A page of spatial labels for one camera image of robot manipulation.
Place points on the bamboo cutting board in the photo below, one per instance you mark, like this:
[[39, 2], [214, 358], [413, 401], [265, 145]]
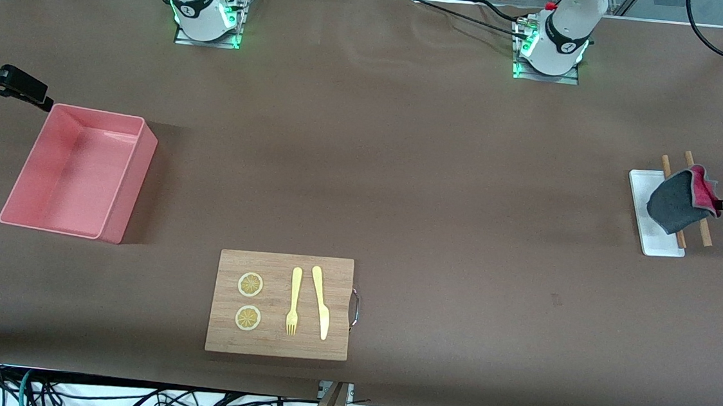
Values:
[[276, 341]]

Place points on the yellow plastic knife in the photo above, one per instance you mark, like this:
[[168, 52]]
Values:
[[320, 296]]

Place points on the pink plastic bin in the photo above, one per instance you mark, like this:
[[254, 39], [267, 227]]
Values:
[[73, 174]]

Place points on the grey and pink microfibre cloth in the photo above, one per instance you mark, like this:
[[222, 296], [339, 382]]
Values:
[[678, 202]]

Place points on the bamboo stick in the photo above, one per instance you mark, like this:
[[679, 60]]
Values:
[[705, 233], [666, 165]]

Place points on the white rectangular tray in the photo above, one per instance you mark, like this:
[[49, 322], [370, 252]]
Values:
[[643, 186]]

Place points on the small metal bracket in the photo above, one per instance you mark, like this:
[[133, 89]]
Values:
[[350, 390]]

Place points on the yellow plastic fork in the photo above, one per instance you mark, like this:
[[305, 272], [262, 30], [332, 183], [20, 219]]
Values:
[[295, 288]]

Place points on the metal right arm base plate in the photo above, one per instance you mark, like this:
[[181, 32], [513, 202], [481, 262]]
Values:
[[184, 40]]

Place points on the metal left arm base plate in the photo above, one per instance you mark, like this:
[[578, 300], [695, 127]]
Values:
[[568, 79]]

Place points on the lemon slice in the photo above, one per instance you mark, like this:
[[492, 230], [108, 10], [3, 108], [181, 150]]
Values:
[[250, 284], [248, 318]]

